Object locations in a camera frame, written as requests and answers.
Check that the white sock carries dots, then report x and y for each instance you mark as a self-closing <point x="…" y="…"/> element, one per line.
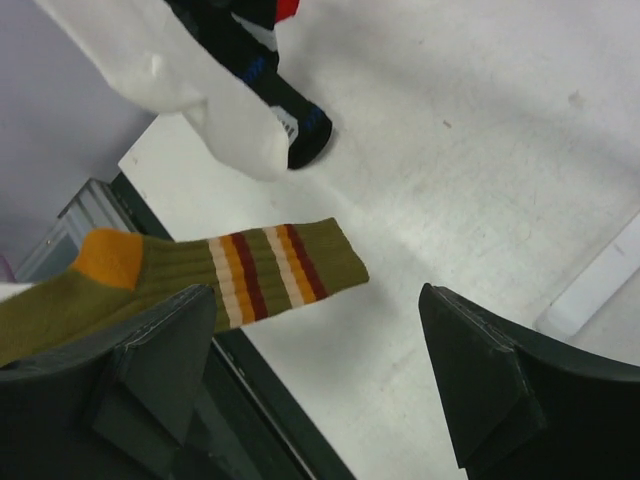
<point x="145" y="53"/>

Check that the red santa sock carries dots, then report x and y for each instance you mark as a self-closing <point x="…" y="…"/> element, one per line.
<point x="286" y="9"/>

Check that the white drying rack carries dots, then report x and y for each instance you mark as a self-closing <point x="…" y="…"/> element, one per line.
<point x="589" y="292"/>

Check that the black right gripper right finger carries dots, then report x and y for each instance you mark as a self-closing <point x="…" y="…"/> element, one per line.
<point x="521" y="405"/>

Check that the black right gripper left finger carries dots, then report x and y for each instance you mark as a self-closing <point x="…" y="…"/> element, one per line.
<point x="116" y="404"/>

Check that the black blue patterned sock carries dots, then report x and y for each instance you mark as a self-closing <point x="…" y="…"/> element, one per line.
<point x="241" y="36"/>

